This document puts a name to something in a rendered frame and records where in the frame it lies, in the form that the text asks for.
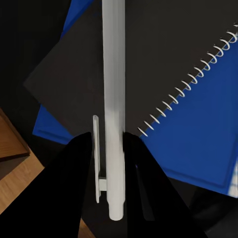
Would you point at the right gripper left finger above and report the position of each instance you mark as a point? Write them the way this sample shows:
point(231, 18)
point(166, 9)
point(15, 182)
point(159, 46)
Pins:
point(51, 206)

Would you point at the notebook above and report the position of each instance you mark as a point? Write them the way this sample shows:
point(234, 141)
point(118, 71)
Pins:
point(167, 44)

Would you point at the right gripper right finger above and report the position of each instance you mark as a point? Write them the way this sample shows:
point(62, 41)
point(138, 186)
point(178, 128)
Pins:
point(173, 219)

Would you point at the mouse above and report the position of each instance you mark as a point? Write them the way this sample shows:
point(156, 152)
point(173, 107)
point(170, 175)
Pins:
point(218, 216)

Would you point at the folder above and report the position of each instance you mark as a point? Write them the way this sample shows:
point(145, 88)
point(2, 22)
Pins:
point(197, 141)

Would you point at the desk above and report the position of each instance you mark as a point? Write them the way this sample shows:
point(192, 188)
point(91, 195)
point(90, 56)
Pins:
point(29, 29)

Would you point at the cabinet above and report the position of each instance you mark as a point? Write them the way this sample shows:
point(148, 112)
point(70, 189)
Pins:
point(12, 152)

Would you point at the pen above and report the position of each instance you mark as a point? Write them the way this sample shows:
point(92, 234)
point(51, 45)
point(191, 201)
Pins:
point(113, 27)

